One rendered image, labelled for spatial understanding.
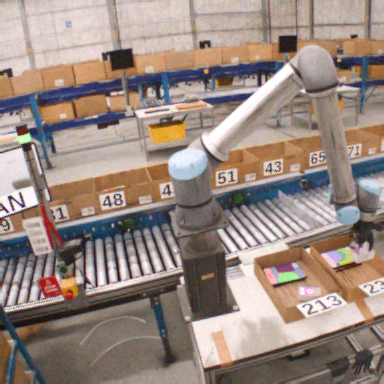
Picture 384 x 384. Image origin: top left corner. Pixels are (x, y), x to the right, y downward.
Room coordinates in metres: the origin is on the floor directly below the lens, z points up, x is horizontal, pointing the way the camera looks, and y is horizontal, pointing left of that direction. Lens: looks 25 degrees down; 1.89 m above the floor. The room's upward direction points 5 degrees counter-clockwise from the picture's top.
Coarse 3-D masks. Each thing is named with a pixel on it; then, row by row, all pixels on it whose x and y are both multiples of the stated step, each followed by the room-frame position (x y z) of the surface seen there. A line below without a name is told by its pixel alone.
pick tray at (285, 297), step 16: (272, 256) 1.36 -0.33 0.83; (288, 256) 1.38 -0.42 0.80; (304, 256) 1.36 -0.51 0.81; (256, 272) 1.30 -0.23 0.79; (320, 272) 1.21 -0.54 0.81; (272, 288) 1.11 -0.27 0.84; (288, 288) 1.18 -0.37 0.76; (320, 288) 1.15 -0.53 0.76; (336, 288) 1.07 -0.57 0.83; (288, 304) 1.08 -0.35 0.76; (288, 320) 0.97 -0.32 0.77
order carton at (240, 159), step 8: (232, 152) 2.46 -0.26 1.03; (240, 152) 2.47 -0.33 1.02; (248, 152) 2.38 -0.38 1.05; (232, 160) 2.46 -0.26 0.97; (240, 160) 2.47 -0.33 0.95; (248, 160) 2.38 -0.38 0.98; (256, 160) 2.20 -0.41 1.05; (224, 168) 2.13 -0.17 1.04; (232, 168) 2.14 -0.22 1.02; (240, 168) 2.16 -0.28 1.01; (248, 168) 2.18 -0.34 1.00; (256, 168) 2.20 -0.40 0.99; (240, 176) 2.16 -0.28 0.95; (256, 176) 2.20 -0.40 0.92; (216, 184) 2.11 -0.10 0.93; (232, 184) 2.15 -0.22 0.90; (240, 184) 2.16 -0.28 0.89
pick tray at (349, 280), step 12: (324, 240) 1.42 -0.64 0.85; (336, 240) 1.43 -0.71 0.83; (348, 240) 1.45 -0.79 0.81; (312, 252) 1.37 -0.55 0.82; (324, 264) 1.25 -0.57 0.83; (372, 264) 1.26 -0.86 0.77; (336, 276) 1.14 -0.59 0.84; (348, 276) 1.21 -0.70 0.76; (360, 276) 1.19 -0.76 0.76; (372, 276) 1.18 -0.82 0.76; (348, 288) 1.04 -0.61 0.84; (348, 300) 1.03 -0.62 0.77
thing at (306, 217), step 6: (282, 198) 2.10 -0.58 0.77; (288, 198) 2.03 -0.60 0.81; (288, 204) 2.02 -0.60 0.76; (294, 204) 1.95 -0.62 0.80; (294, 210) 1.94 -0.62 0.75; (300, 210) 1.87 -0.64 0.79; (300, 216) 1.87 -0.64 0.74; (306, 216) 1.80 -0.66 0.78; (312, 216) 1.74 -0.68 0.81; (306, 222) 1.80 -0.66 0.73; (312, 222) 1.74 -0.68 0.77
